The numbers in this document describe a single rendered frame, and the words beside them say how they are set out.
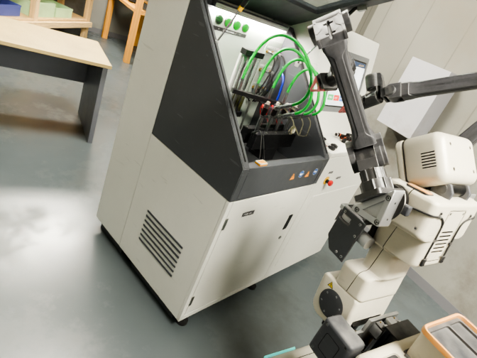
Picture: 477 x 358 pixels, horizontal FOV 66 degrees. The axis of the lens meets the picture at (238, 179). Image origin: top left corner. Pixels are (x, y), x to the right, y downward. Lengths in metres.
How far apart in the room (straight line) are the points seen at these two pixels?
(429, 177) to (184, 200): 1.01
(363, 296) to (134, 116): 1.34
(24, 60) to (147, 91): 1.92
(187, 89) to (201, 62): 0.14
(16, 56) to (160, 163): 2.10
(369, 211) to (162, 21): 1.23
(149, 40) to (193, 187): 0.72
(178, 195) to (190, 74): 0.54
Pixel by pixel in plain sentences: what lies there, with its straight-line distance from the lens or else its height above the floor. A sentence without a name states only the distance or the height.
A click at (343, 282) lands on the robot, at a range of 1.34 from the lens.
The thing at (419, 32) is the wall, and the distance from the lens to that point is 3.77.
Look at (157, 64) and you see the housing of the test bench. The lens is 1.82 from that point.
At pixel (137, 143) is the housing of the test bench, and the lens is 1.95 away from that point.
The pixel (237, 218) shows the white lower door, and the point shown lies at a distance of 1.62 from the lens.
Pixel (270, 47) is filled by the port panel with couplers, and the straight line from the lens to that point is 2.09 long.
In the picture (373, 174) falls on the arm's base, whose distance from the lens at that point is 1.08.
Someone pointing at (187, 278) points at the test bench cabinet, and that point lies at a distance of 1.79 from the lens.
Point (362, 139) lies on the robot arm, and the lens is 1.10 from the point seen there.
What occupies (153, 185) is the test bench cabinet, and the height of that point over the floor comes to 0.57.
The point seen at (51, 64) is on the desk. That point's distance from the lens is 3.66.
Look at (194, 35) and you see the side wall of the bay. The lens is 1.64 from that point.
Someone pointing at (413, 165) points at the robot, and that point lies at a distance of 1.18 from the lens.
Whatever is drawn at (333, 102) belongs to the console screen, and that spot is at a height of 1.16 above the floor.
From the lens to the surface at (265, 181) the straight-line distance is 1.60.
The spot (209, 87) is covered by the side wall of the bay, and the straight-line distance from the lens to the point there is 1.55.
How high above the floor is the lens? 1.52
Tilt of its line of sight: 25 degrees down
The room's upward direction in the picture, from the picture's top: 23 degrees clockwise
